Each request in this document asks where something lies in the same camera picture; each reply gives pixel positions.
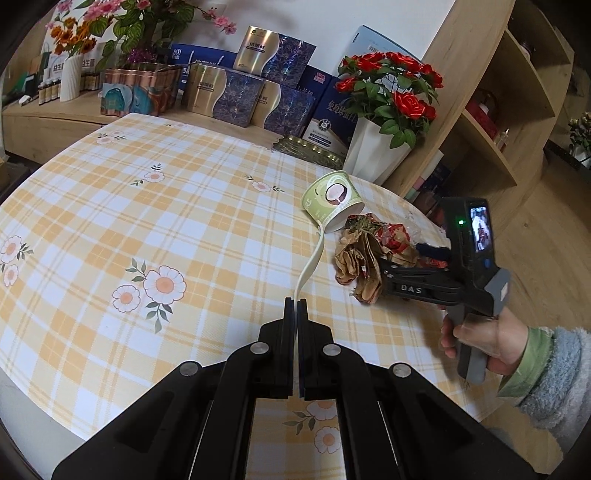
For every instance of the orange flowers in white vase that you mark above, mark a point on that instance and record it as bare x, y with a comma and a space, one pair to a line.
53, 60

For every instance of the red rose plant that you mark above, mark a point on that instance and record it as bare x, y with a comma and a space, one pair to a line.
392, 92

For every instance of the person's right forearm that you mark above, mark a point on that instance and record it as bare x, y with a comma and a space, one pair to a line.
554, 378

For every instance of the light blue board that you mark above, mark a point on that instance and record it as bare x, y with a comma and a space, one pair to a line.
369, 41

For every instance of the green white paper cup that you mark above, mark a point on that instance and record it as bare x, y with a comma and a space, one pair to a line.
332, 198

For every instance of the red-brown wrapper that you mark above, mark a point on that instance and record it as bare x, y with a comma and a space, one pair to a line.
395, 240

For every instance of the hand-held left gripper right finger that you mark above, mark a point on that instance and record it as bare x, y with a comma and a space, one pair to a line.
304, 332

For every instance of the gold foil tray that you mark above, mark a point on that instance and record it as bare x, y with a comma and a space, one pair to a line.
309, 152

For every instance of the low wooden cabinet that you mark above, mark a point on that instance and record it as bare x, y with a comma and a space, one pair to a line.
46, 121

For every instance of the gold blue gift box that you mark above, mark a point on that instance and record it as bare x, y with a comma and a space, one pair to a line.
284, 108
272, 55
221, 94

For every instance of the blue box with red logo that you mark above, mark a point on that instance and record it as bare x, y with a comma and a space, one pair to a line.
321, 78

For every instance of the copper striped gift box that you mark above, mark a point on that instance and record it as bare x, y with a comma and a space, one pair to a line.
138, 90

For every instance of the blue box with white emblem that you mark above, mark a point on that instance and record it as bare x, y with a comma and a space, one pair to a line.
330, 124

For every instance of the yellow plaid tablecloth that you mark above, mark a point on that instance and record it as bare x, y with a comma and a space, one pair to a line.
161, 221

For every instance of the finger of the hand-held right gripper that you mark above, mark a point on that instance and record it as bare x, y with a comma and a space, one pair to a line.
390, 267
429, 251

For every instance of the dried flower bunch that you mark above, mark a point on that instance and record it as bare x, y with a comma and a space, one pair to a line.
579, 136

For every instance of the wooden shelf unit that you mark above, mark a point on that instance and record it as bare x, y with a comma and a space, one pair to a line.
485, 69

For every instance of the brown paper wrapper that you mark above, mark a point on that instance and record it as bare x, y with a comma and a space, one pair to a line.
355, 267

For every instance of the person's right hand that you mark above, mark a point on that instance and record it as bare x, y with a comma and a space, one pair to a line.
503, 344

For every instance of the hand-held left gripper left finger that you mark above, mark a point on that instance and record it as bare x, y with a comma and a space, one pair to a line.
287, 332

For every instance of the white ribbed vase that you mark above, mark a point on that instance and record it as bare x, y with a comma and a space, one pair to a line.
71, 78

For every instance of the orange artificial flowers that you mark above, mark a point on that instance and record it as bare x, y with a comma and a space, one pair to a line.
74, 39

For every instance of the white flower pot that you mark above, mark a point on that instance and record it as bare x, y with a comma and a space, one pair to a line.
374, 147

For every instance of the pink blossom plant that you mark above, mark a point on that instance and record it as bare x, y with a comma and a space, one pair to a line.
138, 23

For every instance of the dark blue flat box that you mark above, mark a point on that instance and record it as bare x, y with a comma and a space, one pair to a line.
203, 55

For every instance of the row of small brown bottles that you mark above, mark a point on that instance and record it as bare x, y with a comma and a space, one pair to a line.
48, 92

